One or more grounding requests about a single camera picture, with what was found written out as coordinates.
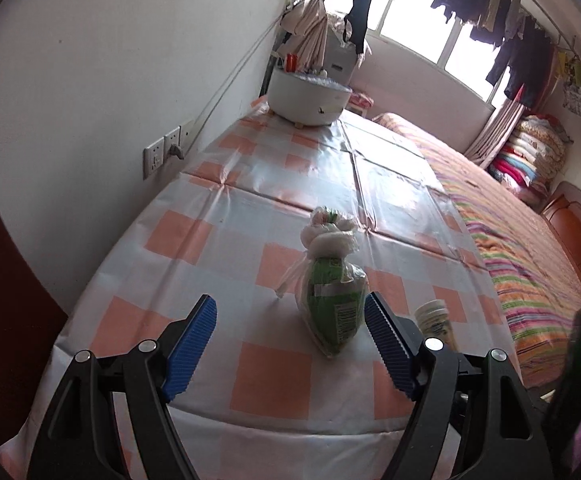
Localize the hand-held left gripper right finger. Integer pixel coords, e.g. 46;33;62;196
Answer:
364;291;554;480

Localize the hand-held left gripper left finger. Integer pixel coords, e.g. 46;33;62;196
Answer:
28;294;218;480

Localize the knotted green plastic bag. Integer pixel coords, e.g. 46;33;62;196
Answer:
274;206;370;359

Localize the white tablet tube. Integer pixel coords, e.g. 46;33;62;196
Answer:
415;299;459;353

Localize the bed with striped sheet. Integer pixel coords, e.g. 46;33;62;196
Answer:
373;112;581;391

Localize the wooden headboard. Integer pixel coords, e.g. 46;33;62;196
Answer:
541;180;581;311

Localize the dark red wooden door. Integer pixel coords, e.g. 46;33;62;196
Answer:
0;175;68;461

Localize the stack of folded quilts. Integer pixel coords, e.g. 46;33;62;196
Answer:
488;114;571;201

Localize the beige window curtain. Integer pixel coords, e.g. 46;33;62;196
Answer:
463;97;524;166

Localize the pink stool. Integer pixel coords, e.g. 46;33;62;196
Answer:
345;91;374;118

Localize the white utensil holder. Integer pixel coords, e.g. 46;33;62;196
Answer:
267;67;354;128

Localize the grey appliance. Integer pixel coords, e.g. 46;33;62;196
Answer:
321;10;366;91

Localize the bunch of orange chopsticks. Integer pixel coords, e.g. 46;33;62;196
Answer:
276;51;329;78

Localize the row of hanging clothes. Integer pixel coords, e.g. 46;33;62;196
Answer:
411;0;581;118

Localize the black hanging garment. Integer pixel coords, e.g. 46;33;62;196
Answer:
341;0;376;56

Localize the tied striped curtain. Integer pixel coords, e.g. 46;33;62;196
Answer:
278;0;341;68

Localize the window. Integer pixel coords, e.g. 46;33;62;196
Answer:
321;0;516;108

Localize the white wall outlet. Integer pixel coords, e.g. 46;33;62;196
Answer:
143;122;196;181

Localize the thin wall cable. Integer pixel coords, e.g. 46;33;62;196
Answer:
185;12;286;148

